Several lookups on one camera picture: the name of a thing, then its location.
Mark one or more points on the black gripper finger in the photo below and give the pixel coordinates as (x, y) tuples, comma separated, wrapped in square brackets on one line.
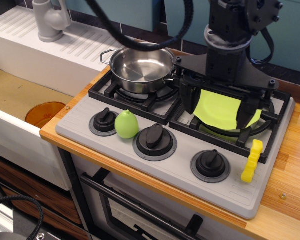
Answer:
[(190, 92), (250, 103)]

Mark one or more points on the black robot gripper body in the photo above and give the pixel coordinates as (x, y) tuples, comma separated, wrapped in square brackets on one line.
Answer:
[(221, 73)]

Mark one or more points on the small green pear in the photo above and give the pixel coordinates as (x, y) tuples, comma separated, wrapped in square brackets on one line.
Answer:
[(126, 125)]

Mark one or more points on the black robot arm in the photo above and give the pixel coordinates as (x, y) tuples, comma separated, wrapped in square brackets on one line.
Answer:
[(233, 24)]

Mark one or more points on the green plate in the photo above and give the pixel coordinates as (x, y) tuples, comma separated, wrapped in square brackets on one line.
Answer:
[(218, 111)]

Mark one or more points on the stainless steel pot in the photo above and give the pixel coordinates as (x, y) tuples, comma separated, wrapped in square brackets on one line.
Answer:
[(140, 72)]

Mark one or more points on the black middle stove knob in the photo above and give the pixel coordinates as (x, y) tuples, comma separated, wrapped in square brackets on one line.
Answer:
[(155, 143)]

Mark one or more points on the black stove knob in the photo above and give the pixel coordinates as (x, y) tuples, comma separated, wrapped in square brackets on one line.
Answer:
[(155, 143), (102, 124), (210, 166)]

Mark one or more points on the black right stove knob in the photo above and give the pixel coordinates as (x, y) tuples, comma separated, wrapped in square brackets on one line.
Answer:
[(210, 166)]

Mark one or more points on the grey toy stove top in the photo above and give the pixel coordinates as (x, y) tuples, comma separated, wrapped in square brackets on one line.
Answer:
[(193, 136)]

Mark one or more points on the black left stove knob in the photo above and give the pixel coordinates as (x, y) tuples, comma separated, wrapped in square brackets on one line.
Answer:
[(102, 124)]

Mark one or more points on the black left burner grate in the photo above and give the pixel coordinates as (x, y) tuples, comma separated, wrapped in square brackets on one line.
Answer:
[(158, 107)]

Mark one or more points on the oven door window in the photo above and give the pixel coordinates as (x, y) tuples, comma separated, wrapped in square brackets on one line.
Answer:
[(131, 225)]

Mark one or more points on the orange plastic cup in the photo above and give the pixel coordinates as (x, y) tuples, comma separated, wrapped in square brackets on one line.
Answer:
[(41, 114)]

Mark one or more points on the grey toy faucet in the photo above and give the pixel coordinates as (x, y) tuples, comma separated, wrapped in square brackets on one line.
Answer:
[(50, 22)]

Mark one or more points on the white toy sink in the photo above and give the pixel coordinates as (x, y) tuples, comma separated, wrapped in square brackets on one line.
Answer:
[(33, 72)]

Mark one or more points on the black oven door handle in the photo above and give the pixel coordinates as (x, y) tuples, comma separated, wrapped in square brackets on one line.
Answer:
[(189, 233)]

